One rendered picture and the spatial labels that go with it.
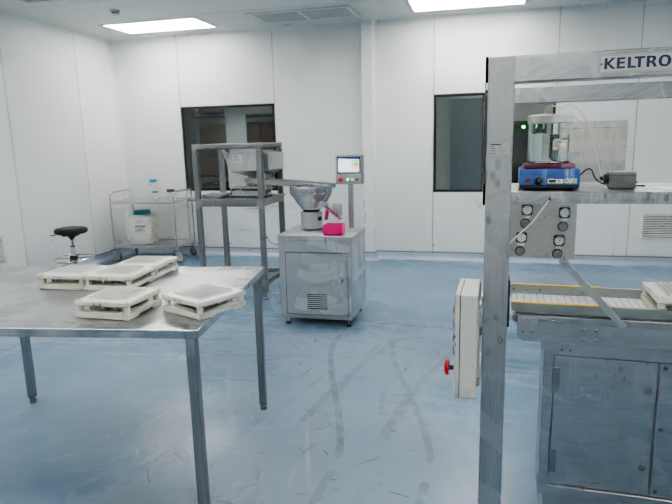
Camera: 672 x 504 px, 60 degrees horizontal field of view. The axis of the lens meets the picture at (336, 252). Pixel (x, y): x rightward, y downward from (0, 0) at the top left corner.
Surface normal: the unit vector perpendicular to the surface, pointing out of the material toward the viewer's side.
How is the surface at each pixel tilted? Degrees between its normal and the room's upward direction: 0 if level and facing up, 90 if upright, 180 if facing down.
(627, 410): 90
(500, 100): 90
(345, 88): 90
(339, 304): 90
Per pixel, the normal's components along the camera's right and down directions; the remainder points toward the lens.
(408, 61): -0.24, 0.19
